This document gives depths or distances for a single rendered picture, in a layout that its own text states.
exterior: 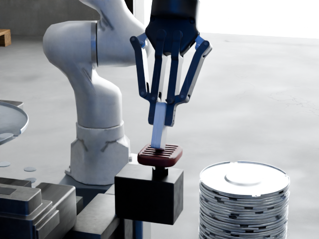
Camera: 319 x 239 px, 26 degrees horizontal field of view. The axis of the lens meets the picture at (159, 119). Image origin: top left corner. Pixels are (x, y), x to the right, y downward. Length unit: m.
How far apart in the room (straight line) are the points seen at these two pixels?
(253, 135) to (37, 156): 1.06
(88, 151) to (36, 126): 1.94
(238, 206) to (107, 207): 1.09
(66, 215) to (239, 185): 1.26
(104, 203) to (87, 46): 0.56
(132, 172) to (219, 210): 1.13
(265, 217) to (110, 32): 0.88
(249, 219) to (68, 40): 0.89
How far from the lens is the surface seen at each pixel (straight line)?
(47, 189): 1.03
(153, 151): 1.05
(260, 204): 2.16
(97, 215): 1.08
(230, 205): 2.18
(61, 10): 5.93
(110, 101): 1.64
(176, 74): 1.04
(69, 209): 1.02
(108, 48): 1.60
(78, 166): 1.71
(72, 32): 1.61
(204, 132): 3.47
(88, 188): 1.67
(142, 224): 1.20
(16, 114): 1.12
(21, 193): 0.89
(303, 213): 2.64
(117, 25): 1.59
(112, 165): 1.68
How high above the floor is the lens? 1.11
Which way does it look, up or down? 18 degrees down
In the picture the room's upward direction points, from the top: straight up
